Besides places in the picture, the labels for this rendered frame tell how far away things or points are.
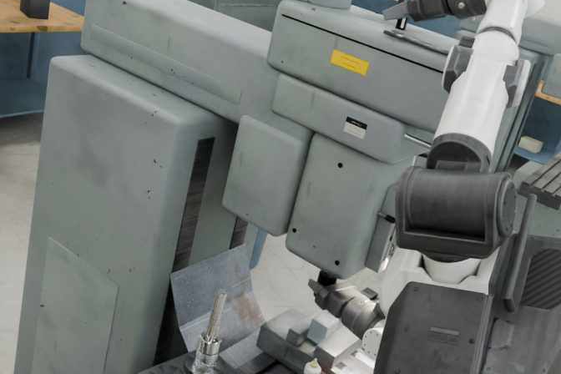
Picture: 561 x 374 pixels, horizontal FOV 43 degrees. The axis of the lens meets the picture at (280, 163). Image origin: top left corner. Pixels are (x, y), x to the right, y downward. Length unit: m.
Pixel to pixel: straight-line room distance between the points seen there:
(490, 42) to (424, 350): 0.50
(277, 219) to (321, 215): 0.12
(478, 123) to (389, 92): 0.42
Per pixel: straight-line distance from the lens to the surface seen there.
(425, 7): 1.47
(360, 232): 1.61
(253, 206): 1.73
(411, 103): 1.45
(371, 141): 1.51
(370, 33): 1.49
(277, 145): 1.65
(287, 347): 1.94
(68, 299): 2.15
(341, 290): 1.77
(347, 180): 1.58
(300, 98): 1.60
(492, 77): 1.14
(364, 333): 1.70
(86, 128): 1.94
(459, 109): 1.10
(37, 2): 5.38
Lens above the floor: 2.11
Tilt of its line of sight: 21 degrees down
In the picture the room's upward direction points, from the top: 14 degrees clockwise
